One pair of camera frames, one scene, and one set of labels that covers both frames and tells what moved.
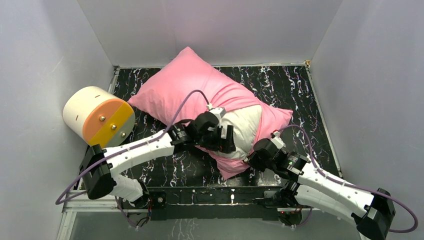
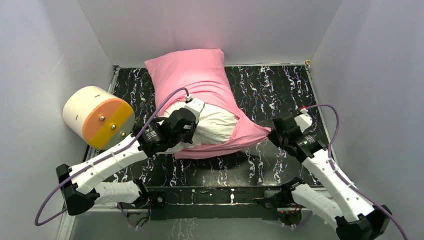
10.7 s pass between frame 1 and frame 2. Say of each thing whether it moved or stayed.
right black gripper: moved
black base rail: stayed
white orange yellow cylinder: stayed
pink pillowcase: moved
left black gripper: moved
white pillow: moved
